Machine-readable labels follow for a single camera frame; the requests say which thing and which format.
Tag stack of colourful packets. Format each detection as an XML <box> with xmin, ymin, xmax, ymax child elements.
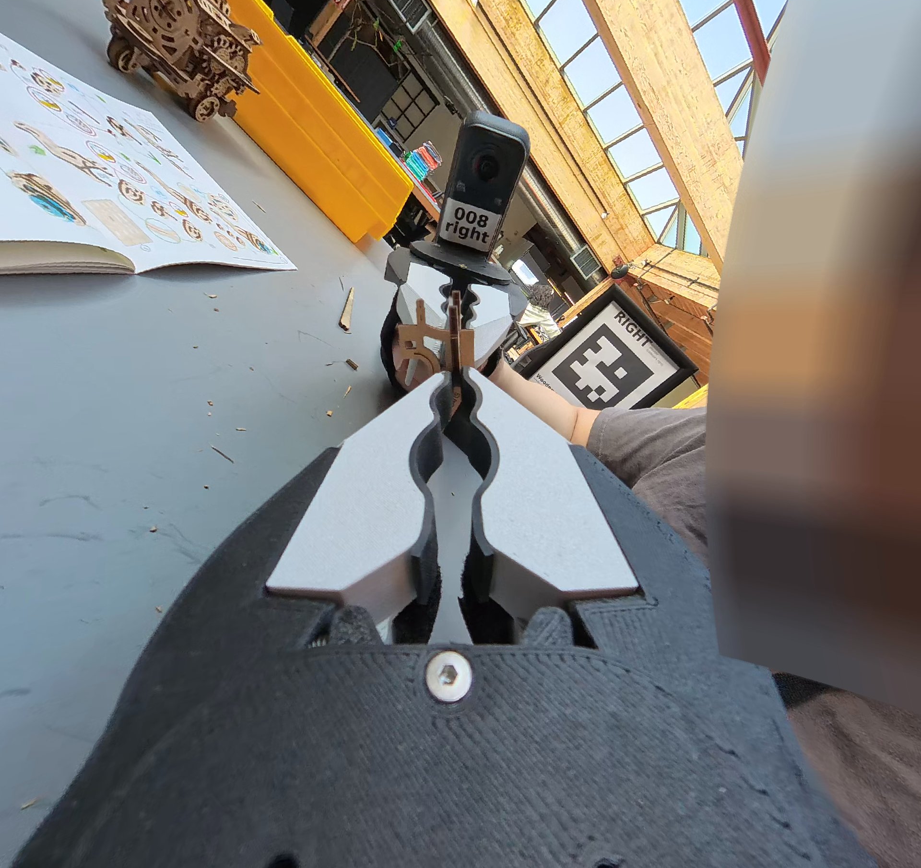
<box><xmin>403</xmin><ymin>140</ymin><xmax>444</xmax><ymax>180</ymax></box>

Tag silver ventilation duct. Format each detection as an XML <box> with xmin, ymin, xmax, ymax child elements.
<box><xmin>413</xmin><ymin>12</ymin><xmax>602</xmax><ymax>268</ymax></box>

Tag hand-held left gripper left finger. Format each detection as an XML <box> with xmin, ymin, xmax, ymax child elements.
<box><xmin>266</xmin><ymin>372</ymin><xmax>456</xmax><ymax>643</ymax></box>

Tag stacked yellow plastic bins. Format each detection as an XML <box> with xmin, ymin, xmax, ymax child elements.
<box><xmin>180</xmin><ymin>0</ymin><xmax>415</xmax><ymax>243</ymax></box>

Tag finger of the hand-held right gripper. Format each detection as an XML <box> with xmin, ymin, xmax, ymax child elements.
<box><xmin>466</xmin><ymin>282</ymin><xmax>530</xmax><ymax>374</ymax></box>
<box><xmin>394</xmin><ymin>264</ymin><xmax>453</xmax><ymax>351</ymax></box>

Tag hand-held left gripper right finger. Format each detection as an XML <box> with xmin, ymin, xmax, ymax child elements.
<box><xmin>462</xmin><ymin>368</ymin><xmax>641</xmax><ymax>643</ymax></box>

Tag open instruction booklet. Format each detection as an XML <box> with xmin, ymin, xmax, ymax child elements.
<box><xmin>0</xmin><ymin>34</ymin><xmax>298</xmax><ymax>276</ymax></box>

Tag partly built wooden model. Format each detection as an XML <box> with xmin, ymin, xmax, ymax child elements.
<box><xmin>103</xmin><ymin>0</ymin><xmax>261</xmax><ymax>122</ymax></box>

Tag notched wooden model part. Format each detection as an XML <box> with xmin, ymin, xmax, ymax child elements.
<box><xmin>392</xmin><ymin>291</ymin><xmax>497</xmax><ymax>388</ymax></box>

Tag thin wooden model part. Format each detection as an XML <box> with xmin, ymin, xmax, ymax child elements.
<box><xmin>448</xmin><ymin>291</ymin><xmax>467</xmax><ymax>409</ymax></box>

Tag framed marker sign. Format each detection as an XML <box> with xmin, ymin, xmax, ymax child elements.
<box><xmin>534</xmin><ymin>284</ymin><xmax>700</xmax><ymax>411</ymax></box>

